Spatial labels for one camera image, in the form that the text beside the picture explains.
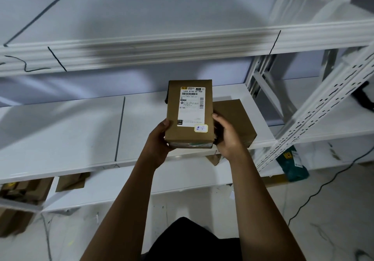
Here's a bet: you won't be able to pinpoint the person's left hand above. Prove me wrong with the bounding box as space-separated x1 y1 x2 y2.
141 119 173 170

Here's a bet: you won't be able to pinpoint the person's right hand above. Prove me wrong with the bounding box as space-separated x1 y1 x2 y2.
212 113 249 161

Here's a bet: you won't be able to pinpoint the brown labelled cardboard parcel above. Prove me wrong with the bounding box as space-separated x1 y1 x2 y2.
164 79 215 149

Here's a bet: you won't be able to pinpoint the person's right forearm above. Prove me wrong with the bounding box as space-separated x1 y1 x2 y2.
225 149 307 261

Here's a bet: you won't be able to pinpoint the person's left forearm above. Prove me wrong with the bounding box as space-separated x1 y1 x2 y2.
79 153 165 261

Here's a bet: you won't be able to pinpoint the plain brown cardboard box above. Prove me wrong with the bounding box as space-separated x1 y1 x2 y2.
212 99 258 148

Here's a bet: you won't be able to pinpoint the small brown cardboard box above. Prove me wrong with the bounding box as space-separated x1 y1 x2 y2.
205 153 225 167

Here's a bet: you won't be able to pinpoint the white metal shelving rack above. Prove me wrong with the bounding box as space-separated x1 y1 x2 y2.
0 0 374 214

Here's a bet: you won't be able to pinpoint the green plastic parcel bag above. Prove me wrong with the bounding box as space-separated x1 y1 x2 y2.
276 145 310 182

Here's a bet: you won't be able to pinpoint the white perforated shelf upright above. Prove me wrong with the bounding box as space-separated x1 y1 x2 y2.
254 40 374 172

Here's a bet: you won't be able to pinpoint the flat brown cardboard box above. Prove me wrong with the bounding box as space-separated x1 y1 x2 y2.
55 171 91 193

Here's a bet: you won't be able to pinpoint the person's black trousers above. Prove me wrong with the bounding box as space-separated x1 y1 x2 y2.
143 217 243 261

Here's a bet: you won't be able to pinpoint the black object on shelf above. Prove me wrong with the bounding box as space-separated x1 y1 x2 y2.
351 81 374 112

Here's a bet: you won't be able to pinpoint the pile of brown cardboard boxes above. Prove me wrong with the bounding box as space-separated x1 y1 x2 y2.
0 177 54 238

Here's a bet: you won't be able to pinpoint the black power cable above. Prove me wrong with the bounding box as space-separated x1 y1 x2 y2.
288 155 374 227

